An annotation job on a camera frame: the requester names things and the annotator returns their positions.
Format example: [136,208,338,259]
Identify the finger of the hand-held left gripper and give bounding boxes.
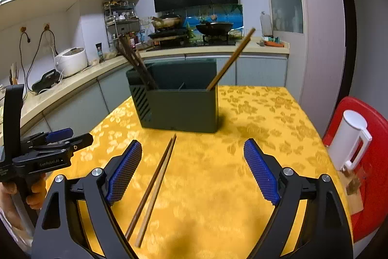
[21,127,74,149]
[57,133,94,158]

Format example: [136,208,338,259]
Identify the black handheld appliance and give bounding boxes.
[32,70,60,93]

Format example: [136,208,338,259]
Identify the bundle of wooden utensils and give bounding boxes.
[10,62,19,85]

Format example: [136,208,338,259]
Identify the black wok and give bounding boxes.
[195,21,234,35]

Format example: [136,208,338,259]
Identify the red plastic chair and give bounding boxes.
[322,97,388,243]

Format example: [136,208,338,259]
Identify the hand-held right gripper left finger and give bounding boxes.
[32,140,143,259]

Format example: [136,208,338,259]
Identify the blue printed backsplash panel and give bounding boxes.
[182,4,243,35]

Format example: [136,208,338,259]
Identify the white plastic bottle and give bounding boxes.
[260,11,272,36]

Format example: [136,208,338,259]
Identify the white rice cooker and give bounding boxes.
[54,47,88,77]

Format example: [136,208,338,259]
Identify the green utensil holder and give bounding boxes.
[126,58,219,134]

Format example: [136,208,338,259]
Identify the metal spice rack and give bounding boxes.
[104,0,140,55]

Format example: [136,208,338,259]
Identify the black gas stove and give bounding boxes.
[147,28,237,50]

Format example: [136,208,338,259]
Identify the white electric kettle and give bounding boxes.
[327,110,373,171]

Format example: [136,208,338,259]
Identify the orange green sponge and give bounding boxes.
[262,37,285,48]

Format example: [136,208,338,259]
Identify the beige kitchen countertop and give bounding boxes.
[0,42,290,138]

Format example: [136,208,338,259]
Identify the brown wooden chopstick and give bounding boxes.
[124,134,176,242]
[206,28,257,92]

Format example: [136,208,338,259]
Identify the tan frying pan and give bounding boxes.
[151,15,185,29]

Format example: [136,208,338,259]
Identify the pale green base cabinets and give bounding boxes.
[21,54,288,141]

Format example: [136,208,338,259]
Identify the yellow floral tablecloth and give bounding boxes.
[45,84,354,259]

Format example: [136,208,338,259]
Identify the person's left hand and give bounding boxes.
[0,172,47,231]

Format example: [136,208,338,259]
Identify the black power cable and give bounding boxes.
[27,24,58,86]
[19,27,31,86]

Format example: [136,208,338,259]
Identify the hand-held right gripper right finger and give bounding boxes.
[243,138,354,259]

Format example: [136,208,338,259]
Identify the light wooden chopstick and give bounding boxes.
[136,134,178,248]

